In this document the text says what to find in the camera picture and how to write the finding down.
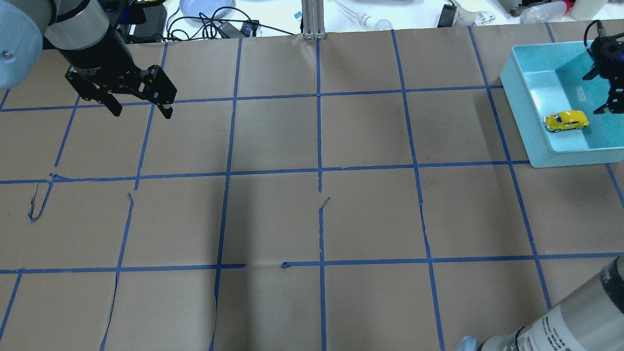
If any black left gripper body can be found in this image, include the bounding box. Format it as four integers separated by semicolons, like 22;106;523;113
59;29;140;94

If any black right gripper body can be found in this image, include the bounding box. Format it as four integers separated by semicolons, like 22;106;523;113
589;34;624;79

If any yellow toy beetle car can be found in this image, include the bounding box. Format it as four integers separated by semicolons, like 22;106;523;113
543;110;590;133

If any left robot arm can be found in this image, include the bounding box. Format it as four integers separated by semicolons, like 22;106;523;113
0;0;177;118

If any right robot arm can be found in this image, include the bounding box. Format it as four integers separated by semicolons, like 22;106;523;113
456;29;623;351

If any light blue storage bin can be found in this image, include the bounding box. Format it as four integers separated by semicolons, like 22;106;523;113
500;41;624;168

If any black power adapter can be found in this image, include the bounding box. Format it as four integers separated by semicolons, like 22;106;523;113
122;0;167;43

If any clear plastic bottle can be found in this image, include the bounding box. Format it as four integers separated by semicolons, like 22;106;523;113
519;0;573;24

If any blue plastic plate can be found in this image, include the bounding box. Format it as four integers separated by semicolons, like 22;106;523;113
179;0;235;22

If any white paper cup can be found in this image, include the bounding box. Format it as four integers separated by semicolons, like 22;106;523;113
454;0;484;26

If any brown paper table cover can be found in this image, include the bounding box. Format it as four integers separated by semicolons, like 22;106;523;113
1;22;623;351

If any aluminium frame post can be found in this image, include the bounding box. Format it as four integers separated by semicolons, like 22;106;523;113
301;0;326;40

